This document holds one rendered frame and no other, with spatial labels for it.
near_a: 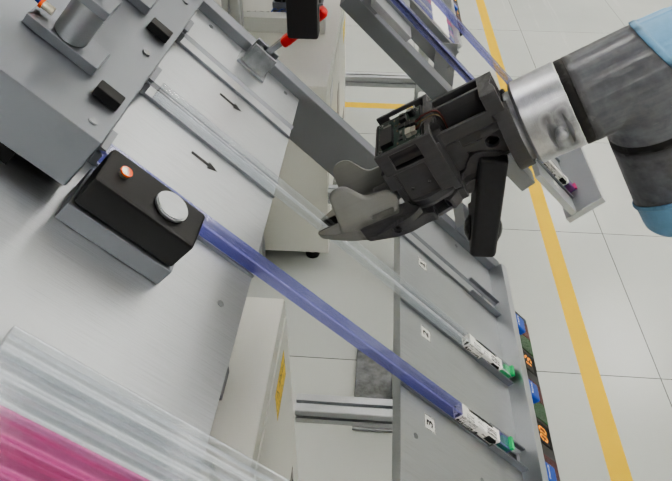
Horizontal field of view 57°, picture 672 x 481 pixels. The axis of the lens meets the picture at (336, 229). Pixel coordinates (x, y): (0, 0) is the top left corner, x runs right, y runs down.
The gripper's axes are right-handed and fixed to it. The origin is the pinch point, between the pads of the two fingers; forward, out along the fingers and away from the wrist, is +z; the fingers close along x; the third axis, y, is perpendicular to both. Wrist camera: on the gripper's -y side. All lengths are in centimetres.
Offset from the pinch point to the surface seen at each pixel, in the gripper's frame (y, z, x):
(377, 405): -56, 28, -23
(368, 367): -81, 46, -57
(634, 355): -120, -14, -67
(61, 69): 27.6, 1.6, 13.4
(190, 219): 15.8, 0.2, 16.1
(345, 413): -52, 33, -21
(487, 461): -23.2, -4.4, 13.9
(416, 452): -12.7, -1.9, 18.1
